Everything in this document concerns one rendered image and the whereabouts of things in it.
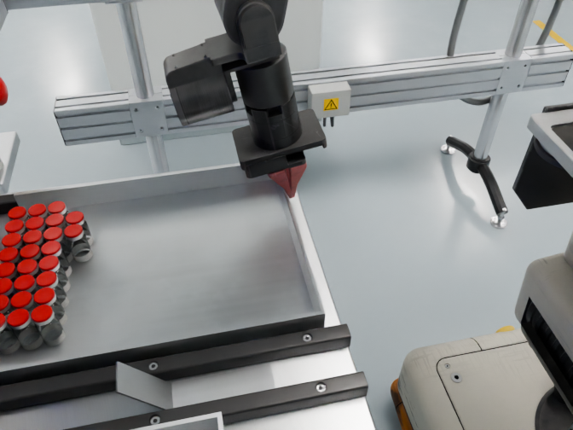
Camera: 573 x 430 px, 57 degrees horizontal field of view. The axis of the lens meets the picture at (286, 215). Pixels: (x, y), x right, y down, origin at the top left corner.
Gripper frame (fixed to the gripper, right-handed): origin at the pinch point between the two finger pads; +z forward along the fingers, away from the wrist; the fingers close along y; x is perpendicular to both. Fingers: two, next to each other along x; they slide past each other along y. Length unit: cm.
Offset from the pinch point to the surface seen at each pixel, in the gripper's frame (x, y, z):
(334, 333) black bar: 21.0, 0.3, 1.3
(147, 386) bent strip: 23.4, 18.6, -2.8
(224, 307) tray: 14.1, 11.0, 1.3
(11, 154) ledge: -20.8, 38.1, -2.9
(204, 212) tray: -1.5, 11.6, 1.1
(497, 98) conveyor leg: -86, -81, 66
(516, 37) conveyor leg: -86, -84, 45
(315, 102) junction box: -80, -19, 44
